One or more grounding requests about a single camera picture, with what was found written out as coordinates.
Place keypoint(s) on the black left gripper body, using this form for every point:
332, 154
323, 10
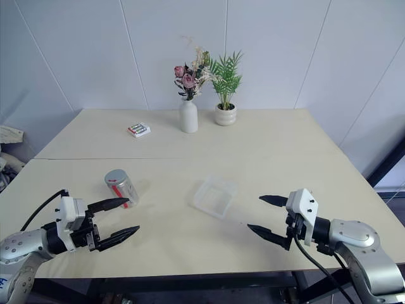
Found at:
85, 237

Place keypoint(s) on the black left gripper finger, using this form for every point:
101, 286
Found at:
107, 204
117, 237

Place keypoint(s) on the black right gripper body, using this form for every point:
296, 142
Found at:
295, 226

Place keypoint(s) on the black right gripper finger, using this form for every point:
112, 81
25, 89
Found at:
272, 237
275, 200

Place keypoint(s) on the clear plastic jar silver lid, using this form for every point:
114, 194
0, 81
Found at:
125, 190

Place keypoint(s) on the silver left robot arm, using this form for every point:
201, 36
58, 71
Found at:
22, 244

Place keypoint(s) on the clear plastic tray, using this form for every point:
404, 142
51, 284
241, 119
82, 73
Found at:
213, 198

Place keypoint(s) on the white battery pack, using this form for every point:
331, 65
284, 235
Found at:
139, 129

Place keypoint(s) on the white ribbed plant pot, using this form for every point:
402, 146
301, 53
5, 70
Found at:
226, 115

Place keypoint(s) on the white ceramic vase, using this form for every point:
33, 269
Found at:
189, 117

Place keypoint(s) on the beige crumpled cloth pile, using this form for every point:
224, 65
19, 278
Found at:
9, 136

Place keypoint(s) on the green fern plant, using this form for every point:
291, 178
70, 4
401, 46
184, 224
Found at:
226, 79

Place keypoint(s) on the dried pink flower bouquet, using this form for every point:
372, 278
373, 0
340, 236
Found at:
190, 79

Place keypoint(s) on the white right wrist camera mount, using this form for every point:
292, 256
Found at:
305, 209

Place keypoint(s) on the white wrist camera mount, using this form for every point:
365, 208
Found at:
71, 210
305, 209

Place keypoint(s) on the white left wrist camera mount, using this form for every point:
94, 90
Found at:
71, 210

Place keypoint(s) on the black table frame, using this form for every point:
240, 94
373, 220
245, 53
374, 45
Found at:
190, 285

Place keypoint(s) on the black metal frame bar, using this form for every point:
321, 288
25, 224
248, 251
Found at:
387, 164

